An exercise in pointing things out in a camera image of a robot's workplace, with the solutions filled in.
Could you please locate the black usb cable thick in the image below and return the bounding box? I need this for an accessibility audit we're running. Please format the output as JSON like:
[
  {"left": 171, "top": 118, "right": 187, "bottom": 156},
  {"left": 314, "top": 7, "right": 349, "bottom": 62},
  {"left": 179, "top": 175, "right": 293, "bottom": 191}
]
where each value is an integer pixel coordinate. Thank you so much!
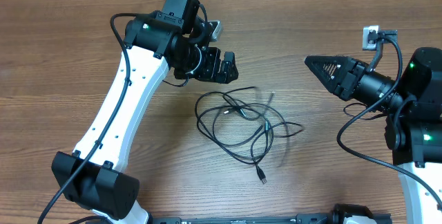
[{"left": 195, "top": 91, "right": 273, "bottom": 185}]

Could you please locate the black usb cable thin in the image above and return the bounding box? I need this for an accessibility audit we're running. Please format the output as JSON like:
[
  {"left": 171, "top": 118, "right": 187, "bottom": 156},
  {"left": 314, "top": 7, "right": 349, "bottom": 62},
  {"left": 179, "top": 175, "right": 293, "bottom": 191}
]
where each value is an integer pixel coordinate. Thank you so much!
[{"left": 209, "top": 86, "right": 305, "bottom": 167}]

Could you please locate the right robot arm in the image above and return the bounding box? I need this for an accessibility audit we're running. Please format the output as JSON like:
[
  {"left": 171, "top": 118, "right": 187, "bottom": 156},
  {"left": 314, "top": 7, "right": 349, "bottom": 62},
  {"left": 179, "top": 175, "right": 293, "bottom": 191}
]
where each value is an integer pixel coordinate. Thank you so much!
[{"left": 305, "top": 47, "right": 441, "bottom": 223}]

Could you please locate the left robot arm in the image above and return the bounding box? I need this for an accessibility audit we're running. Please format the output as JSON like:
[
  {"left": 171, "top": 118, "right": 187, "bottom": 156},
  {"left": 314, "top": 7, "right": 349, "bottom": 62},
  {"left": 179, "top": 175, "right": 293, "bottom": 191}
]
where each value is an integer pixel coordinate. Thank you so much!
[{"left": 51, "top": 0, "right": 239, "bottom": 223}]

